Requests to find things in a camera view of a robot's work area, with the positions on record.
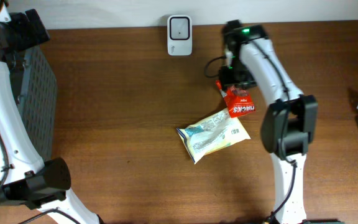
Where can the red snack bag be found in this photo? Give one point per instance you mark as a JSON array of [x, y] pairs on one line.
[[238, 101]]

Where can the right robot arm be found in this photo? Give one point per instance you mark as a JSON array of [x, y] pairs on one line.
[[289, 123]]

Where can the yellow white snack bag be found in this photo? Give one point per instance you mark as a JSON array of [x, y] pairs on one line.
[[212, 134]]

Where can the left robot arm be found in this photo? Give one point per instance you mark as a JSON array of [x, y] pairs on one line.
[[25, 178]]

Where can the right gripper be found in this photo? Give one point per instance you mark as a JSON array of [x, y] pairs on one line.
[[237, 83]]

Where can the grey plastic basket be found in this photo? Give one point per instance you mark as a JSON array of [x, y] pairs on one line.
[[34, 87]]

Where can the white barcode scanner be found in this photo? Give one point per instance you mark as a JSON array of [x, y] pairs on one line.
[[179, 35]]

